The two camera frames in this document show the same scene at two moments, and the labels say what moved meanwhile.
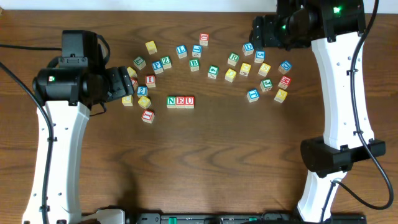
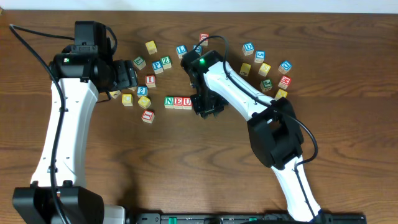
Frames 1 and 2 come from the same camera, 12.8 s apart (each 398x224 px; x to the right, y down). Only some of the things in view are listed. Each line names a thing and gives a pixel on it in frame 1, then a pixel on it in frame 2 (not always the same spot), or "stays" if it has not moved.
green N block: x=171 y=102 stays
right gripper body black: x=257 y=32 to x=210 y=106
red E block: x=180 y=102 stays
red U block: x=189 y=102 stays
